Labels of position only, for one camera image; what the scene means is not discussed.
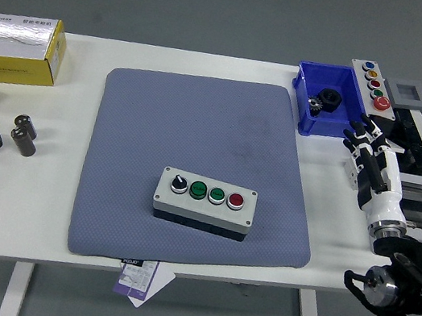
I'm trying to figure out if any white wall switch plate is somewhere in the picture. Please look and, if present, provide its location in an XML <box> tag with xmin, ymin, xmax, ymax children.
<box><xmin>387</xmin><ymin>142</ymin><xmax>407</xmax><ymax>157</ymax></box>

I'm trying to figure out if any white card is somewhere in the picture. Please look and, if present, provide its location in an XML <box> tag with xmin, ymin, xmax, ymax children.
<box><xmin>126</xmin><ymin>262</ymin><xmax>178</xmax><ymax>314</ymax></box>

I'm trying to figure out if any metal bevel gear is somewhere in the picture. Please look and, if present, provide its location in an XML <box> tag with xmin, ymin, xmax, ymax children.
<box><xmin>304</xmin><ymin>95</ymin><xmax>327</xmax><ymax>119</ymax></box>

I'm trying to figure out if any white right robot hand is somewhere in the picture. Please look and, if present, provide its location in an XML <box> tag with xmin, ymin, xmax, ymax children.
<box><xmin>327</xmin><ymin>110</ymin><xmax>422</xmax><ymax>232</ymax></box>

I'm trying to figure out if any purple and white mat label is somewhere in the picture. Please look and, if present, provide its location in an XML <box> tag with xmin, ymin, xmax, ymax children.
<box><xmin>112</xmin><ymin>254</ymin><xmax>161</xmax><ymax>303</ymax></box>

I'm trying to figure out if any white circuit breaker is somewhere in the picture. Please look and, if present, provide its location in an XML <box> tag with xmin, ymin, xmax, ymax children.
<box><xmin>339</xmin><ymin>151</ymin><xmax>366</xmax><ymax>192</ymax></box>

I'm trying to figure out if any black cylindrical capacitor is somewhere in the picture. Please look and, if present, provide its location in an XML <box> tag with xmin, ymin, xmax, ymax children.
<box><xmin>11</xmin><ymin>112</ymin><xmax>41</xmax><ymax>141</ymax></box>
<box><xmin>6</xmin><ymin>126</ymin><xmax>40</xmax><ymax>159</ymax></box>

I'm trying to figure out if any white five-button control box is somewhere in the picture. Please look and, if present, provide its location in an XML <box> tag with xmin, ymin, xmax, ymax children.
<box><xmin>340</xmin><ymin>57</ymin><xmax>407</xmax><ymax>136</ymax></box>

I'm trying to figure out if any grey four-button control box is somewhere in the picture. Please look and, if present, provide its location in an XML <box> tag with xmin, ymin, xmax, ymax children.
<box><xmin>147</xmin><ymin>164</ymin><xmax>262</xmax><ymax>244</ymax></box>

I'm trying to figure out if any grey square frame box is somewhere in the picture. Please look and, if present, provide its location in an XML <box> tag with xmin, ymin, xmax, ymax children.
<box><xmin>380</xmin><ymin>75</ymin><xmax>422</xmax><ymax>114</ymax></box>

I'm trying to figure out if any blue-grey table mat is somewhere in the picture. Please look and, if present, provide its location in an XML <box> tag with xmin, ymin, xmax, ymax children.
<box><xmin>64</xmin><ymin>54</ymin><xmax>340</xmax><ymax>295</ymax></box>

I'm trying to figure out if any yellow cardboard box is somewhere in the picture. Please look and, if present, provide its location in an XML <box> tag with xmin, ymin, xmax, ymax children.
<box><xmin>0</xmin><ymin>9</ymin><xmax>72</xmax><ymax>95</ymax></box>

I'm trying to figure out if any blue plastic bin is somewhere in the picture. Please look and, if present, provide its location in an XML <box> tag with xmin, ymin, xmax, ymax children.
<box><xmin>283</xmin><ymin>57</ymin><xmax>378</xmax><ymax>147</ymax></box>

